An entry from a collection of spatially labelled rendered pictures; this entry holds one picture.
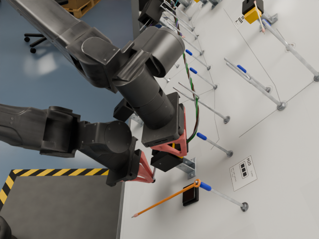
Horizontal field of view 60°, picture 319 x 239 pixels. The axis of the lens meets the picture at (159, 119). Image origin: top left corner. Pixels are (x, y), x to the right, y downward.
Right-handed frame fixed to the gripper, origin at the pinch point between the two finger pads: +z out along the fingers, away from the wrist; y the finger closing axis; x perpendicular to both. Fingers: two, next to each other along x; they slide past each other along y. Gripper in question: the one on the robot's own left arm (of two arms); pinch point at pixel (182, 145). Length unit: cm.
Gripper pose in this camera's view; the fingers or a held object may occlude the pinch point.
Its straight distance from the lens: 53.9
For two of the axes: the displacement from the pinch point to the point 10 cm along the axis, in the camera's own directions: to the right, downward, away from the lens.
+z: 4.6, 6.3, 6.3
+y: 0.6, -7.3, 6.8
